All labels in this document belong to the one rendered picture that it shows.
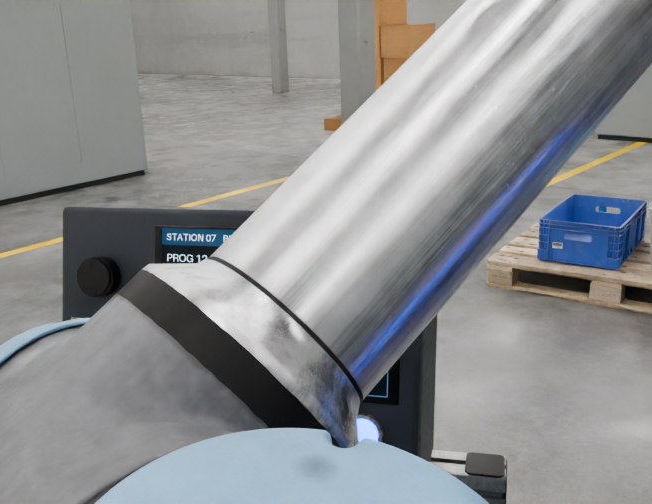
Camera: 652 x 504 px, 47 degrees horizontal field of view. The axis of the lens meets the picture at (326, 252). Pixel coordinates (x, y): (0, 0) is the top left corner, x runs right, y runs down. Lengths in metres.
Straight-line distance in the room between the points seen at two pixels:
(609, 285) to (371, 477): 3.60
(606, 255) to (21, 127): 4.64
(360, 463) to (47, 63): 6.56
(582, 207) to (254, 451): 4.27
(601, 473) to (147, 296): 2.33
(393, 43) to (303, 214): 8.60
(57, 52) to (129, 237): 6.24
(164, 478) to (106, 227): 0.37
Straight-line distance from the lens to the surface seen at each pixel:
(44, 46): 6.71
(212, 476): 0.19
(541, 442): 2.66
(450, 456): 0.59
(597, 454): 2.64
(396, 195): 0.29
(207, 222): 0.51
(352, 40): 6.81
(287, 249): 0.28
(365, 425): 0.49
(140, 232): 0.53
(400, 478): 0.19
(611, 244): 3.84
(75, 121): 6.85
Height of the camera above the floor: 1.38
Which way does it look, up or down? 18 degrees down
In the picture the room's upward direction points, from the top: 2 degrees counter-clockwise
